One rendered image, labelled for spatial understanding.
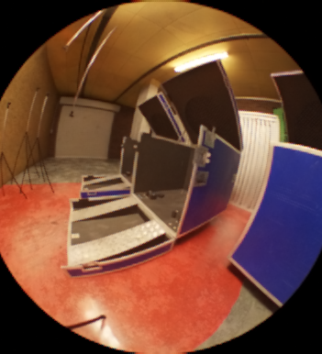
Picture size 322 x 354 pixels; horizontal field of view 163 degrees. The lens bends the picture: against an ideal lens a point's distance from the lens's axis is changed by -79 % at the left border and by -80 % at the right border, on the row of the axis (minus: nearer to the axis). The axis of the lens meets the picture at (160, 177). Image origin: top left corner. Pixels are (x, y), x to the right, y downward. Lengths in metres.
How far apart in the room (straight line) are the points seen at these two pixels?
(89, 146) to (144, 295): 6.15
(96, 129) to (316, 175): 6.63
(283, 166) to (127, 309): 1.09
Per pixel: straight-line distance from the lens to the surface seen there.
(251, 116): 2.83
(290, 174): 0.69
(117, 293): 0.79
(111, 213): 1.22
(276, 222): 0.71
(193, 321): 0.81
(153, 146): 1.48
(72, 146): 6.28
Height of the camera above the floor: 0.75
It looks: 13 degrees down
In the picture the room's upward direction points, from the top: 10 degrees clockwise
